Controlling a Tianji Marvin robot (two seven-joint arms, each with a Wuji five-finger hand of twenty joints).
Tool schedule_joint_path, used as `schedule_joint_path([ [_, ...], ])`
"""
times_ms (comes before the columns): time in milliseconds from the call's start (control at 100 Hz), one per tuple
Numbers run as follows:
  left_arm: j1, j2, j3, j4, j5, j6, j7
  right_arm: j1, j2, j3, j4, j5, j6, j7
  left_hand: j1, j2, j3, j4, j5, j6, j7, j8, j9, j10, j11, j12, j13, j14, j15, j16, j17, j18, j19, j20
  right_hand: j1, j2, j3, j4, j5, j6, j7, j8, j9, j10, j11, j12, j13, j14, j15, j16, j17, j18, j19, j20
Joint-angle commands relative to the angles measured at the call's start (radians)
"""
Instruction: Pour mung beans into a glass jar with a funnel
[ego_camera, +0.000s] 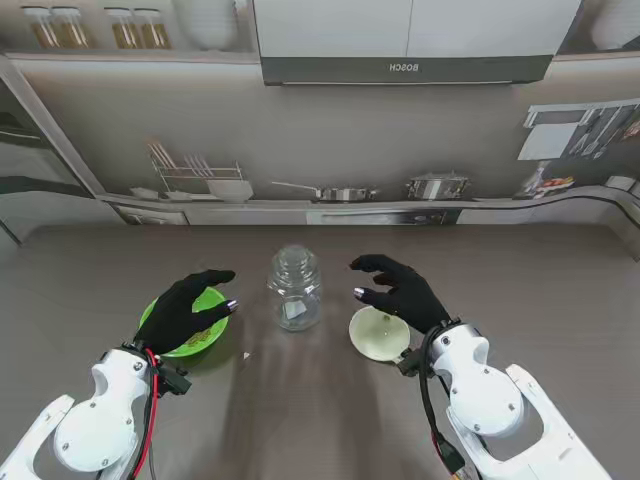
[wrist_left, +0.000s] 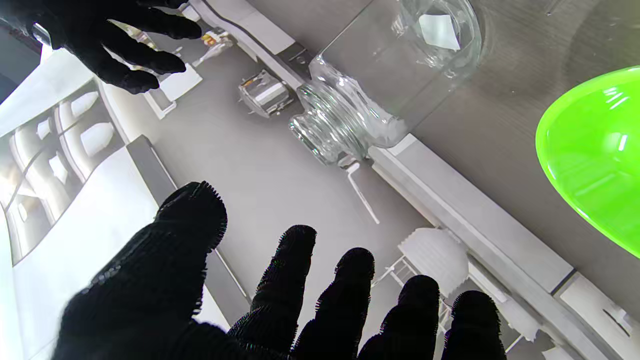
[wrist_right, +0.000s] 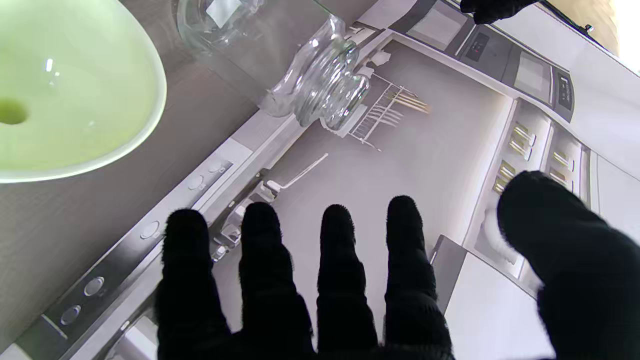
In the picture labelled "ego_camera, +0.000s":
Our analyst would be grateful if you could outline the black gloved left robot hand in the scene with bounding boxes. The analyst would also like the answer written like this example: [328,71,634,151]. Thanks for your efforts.
[135,269,242,355]

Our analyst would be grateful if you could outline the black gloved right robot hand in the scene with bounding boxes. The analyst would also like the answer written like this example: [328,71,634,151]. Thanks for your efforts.
[348,253,451,335]

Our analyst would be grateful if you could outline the bright green plastic bowl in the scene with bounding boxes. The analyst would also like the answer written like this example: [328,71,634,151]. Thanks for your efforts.
[138,285,231,359]

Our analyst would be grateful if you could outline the cream plastic funnel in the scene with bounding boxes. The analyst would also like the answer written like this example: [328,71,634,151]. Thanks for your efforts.
[348,306,412,363]

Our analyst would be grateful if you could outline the clear glass jar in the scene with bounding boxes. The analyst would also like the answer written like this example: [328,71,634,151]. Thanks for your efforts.
[266,264,324,332]

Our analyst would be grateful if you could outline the clear glass jar lid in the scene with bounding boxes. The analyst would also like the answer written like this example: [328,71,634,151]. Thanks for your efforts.
[271,243,318,276]

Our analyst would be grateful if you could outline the printed kitchen backdrop poster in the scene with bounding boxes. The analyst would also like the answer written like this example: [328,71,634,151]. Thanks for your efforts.
[0,0,640,261]

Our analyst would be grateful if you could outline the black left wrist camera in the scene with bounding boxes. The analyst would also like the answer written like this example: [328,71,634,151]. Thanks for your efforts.
[159,367,193,396]

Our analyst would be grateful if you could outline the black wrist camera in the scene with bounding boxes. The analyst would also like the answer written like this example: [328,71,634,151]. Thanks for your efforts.
[397,349,426,377]
[159,367,193,396]

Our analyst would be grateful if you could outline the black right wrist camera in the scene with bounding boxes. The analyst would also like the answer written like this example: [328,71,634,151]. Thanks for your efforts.
[397,349,426,377]

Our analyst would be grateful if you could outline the red and black left arm cables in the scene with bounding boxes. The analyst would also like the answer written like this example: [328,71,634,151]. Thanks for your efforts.
[130,349,166,480]

